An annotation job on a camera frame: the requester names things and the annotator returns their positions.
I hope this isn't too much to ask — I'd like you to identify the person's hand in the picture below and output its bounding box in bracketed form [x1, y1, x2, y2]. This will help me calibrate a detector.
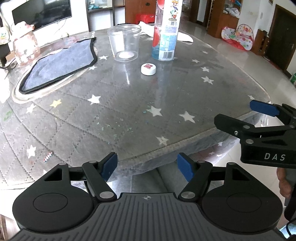
[276, 168, 292, 198]

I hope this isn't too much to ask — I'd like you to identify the red plastic stool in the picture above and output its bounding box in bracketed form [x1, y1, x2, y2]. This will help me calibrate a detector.
[135, 14, 155, 24]

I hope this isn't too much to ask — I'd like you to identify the wooden glass display cabinet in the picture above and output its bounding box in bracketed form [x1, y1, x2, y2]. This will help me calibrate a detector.
[86, 1, 156, 30]

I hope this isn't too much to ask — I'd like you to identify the pink lidded clear jug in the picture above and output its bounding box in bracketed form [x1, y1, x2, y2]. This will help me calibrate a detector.
[12, 21, 41, 65]

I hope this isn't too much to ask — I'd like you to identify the grey star table cover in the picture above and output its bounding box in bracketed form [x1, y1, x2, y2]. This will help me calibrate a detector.
[1, 30, 270, 189]

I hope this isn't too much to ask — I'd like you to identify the clear plastic cup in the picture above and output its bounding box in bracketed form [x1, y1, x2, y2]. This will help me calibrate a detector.
[107, 24, 142, 62]

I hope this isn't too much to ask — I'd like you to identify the white bottle cap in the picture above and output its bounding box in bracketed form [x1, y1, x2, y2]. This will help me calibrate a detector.
[140, 63, 156, 76]

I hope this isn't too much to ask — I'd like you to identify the clear labelled drink bottle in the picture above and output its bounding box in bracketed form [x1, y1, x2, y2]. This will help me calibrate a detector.
[152, 0, 183, 61]

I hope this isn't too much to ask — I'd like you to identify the white crumpled towel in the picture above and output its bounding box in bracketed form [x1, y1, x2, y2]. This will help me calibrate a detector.
[138, 22, 194, 43]

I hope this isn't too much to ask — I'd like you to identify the blue cloth black trim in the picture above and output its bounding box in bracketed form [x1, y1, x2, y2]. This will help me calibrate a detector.
[18, 38, 98, 94]

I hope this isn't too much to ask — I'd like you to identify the black flat television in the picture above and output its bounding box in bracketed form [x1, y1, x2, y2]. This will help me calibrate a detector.
[12, 0, 72, 30]

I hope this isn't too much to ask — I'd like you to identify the colourful baby play mat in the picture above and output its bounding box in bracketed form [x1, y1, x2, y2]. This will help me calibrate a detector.
[221, 24, 254, 51]

